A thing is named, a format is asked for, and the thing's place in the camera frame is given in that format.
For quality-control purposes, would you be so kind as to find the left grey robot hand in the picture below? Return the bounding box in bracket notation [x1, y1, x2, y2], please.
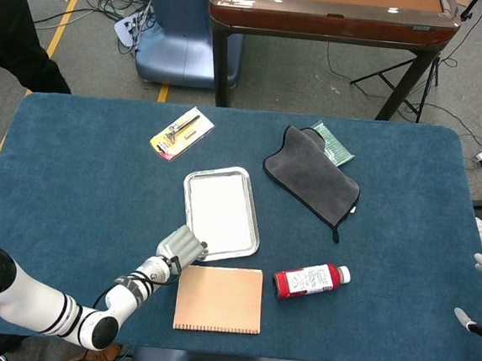
[154, 222, 212, 278]

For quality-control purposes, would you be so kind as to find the stainless steel tray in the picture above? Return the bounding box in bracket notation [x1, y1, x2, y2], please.
[176, 162, 267, 267]

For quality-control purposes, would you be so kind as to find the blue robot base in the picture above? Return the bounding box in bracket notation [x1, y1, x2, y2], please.
[131, 0, 247, 93]

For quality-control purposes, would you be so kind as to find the tan spiral notebook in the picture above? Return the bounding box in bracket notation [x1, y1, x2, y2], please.
[172, 262, 267, 337]

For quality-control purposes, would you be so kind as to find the razor in yellow blister pack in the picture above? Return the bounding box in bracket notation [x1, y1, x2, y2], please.
[147, 102, 217, 166]

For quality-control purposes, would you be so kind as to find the blue felt table cover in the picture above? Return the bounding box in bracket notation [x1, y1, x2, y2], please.
[0, 86, 482, 361]

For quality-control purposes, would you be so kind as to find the red juice bottle white cap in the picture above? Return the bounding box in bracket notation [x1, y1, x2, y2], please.
[270, 257, 353, 306]

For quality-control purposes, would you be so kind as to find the grey microfiber cloth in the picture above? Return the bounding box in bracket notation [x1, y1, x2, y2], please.
[256, 123, 367, 246]

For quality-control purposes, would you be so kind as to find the green striped packet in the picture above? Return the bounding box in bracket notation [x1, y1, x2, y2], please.
[307, 119, 359, 169]

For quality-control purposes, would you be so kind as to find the white power strip with plugs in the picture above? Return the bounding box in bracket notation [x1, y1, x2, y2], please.
[112, 11, 145, 50]

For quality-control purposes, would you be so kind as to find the brown mahjong table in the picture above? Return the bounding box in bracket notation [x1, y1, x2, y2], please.
[199, 0, 464, 127]

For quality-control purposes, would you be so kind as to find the person leg in black trousers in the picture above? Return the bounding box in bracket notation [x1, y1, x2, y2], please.
[0, 0, 80, 96]

